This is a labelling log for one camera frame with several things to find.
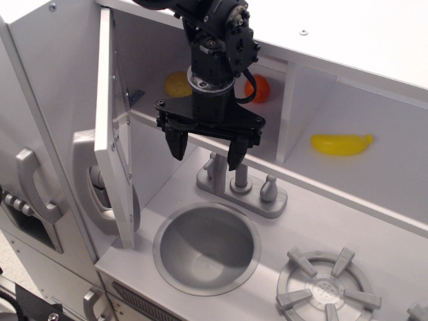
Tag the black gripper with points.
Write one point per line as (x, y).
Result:
(217, 116)

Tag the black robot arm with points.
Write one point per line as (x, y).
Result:
(222, 50)

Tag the yellow toy lemon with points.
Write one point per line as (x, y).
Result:
(176, 85)

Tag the grey toy faucet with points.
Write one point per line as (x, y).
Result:
(262, 196)

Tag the orange toy fruit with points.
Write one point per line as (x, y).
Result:
(263, 89)

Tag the round metal sink bowl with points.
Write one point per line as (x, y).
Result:
(206, 249)

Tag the yellow toy banana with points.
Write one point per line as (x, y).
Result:
(341, 144)

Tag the white toy kitchen cabinet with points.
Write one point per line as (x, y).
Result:
(335, 67)

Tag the black oven vent panel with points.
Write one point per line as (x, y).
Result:
(146, 307)

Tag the grey toy stove burner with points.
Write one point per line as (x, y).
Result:
(320, 285)

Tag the grey ice dispenser panel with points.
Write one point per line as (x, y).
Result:
(26, 220)

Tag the grey toy wall phone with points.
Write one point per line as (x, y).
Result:
(98, 185)

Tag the grey lower door handle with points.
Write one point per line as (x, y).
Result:
(89, 301)

